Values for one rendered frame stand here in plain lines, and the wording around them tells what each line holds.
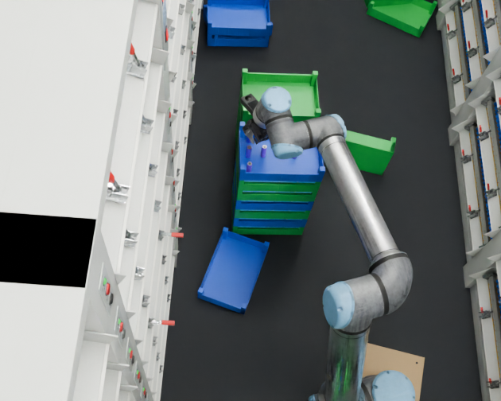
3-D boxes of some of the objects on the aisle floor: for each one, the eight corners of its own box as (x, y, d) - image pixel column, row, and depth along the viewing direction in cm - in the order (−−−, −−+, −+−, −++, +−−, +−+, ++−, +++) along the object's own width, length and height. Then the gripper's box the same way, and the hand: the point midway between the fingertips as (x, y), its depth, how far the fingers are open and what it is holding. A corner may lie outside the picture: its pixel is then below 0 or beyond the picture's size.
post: (160, 421, 241) (97, 218, 83) (157, 448, 237) (85, 288, 79) (105, 418, 240) (-63, 206, 82) (102, 445, 236) (-84, 277, 78)
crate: (223, 234, 277) (223, 226, 270) (267, 250, 275) (269, 242, 268) (197, 297, 263) (197, 291, 256) (244, 314, 262) (246, 309, 255)
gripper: (259, 135, 215) (246, 154, 235) (285, 123, 218) (270, 143, 238) (247, 113, 216) (235, 134, 236) (273, 101, 219) (259, 123, 239)
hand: (250, 130), depth 236 cm, fingers closed, pressing on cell
